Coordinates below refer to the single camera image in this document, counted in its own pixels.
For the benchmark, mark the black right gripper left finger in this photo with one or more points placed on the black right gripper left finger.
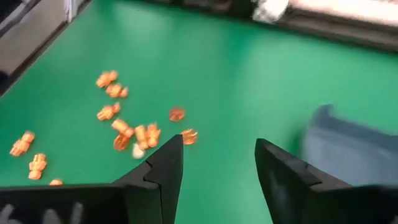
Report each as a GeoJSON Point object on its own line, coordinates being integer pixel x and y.
{"type": "Point", "coordinates": [164, 186]}

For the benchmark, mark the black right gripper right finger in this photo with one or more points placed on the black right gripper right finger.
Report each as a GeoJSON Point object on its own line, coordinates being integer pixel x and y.
{"type": "Point", "coordinates": [283, 186]}

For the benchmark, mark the small orange toy piece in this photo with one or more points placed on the small orange toy piece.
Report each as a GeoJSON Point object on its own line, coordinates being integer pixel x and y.
{"type": "Point", "coordinates": [153, 135]}

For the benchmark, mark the orange toy limb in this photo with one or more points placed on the orange toy limb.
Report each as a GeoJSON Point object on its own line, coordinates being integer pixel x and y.
{"type": "Point", "coordinates": [37, 166]}
{"type": "Point", "coordinates": [116, 91]}
{"type": "Point", "coordinates": [141, 137]}

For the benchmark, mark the orange skeleton hand toy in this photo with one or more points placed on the orange skeleton hand toy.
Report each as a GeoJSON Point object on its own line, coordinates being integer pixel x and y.
{"type": "Point", "coordinates": [121, 142]}
{"type": "Point", "coordinates": [189, 136]}
{"type": "Point", "coordinates": [177, 114]}

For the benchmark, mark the small orange toy block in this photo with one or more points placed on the small orange toy block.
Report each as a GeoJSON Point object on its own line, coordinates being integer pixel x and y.
{"type": "Point", "coordinates": [108, 112]}

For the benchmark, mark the blue-grey plastic bin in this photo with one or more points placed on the blue-grey plastic bin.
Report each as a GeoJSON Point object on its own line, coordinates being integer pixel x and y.
{"type": "Point", "coordinates": [342, 149]}

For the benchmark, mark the white printed label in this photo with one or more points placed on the white printed label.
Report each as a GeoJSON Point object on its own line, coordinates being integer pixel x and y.
{"type": "Point", "coordinates": [269, 11]}

